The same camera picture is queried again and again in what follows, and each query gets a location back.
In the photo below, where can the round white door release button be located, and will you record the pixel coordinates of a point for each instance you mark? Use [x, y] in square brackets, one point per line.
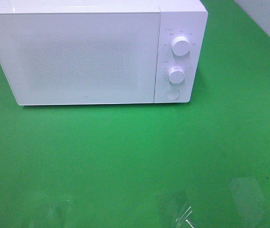
[173, 94]

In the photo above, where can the white microwave knob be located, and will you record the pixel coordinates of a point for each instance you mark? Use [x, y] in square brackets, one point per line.
[176, 75]
[180, 45]

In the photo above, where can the white microwave door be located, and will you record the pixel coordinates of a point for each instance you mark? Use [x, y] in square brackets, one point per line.
[79, 58]

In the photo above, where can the green table mat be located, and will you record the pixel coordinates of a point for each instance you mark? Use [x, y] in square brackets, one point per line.
[122, 166]

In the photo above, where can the white microwave oven body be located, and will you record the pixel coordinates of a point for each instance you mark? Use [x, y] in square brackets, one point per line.
[177, 17]

